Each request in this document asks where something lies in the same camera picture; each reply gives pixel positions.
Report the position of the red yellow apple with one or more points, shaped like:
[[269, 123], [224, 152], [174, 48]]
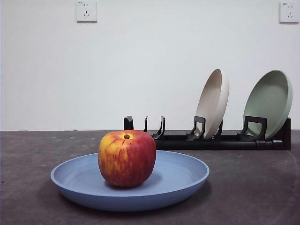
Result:
[[127, 159]]

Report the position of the black plate rack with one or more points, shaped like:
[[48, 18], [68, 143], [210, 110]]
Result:
[[234, 144]]

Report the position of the blue plate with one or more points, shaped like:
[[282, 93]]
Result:
[[178, 173]]

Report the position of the green plate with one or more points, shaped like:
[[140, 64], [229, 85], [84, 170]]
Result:
[[269, 100]]

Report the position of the white wall socket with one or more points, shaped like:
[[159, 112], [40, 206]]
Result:
[[290, 12], [86, 11]]

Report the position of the beige plate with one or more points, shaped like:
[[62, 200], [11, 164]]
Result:
[[214, 105]]

